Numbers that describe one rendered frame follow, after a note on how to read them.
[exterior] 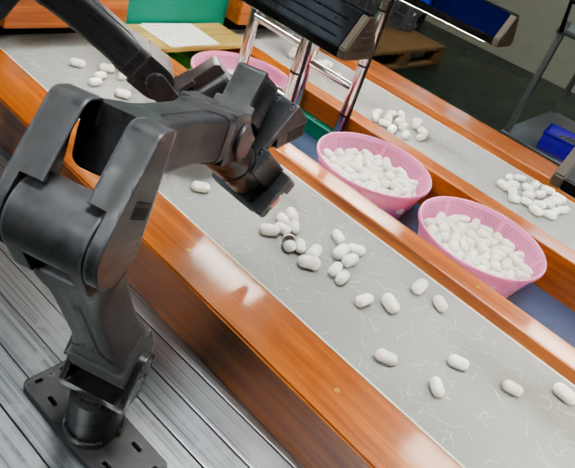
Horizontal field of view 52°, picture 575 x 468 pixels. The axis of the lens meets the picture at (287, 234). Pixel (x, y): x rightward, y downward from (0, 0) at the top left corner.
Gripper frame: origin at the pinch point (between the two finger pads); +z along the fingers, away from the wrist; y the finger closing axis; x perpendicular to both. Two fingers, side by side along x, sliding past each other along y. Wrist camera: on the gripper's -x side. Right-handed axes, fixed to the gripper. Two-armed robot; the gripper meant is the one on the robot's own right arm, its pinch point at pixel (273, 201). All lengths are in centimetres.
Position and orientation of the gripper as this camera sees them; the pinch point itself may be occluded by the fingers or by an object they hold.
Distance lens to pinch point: 87.0
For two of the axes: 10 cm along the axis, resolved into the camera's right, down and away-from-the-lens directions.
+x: -6.5, 7.6, -0.3
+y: -6.9, -5.7, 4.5
